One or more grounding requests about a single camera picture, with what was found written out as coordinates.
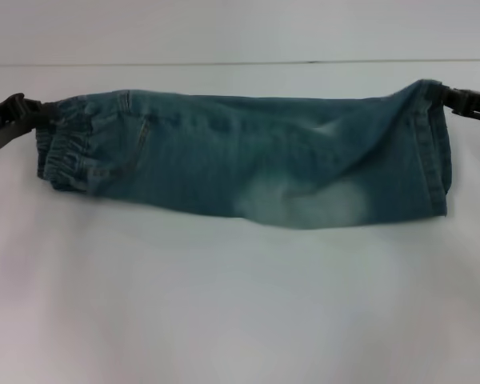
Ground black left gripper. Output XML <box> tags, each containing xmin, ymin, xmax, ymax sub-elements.
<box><xmin>0</xmin><ymin>92</ymin><xmax>61</xmax><ymax>155</ymax></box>

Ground blue denim shorts with cartoon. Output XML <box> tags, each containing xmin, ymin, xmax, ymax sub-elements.
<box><xmin>36</xmin><ymin>78</ymin><xmax>454</xmax><ymax>231</ymax></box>

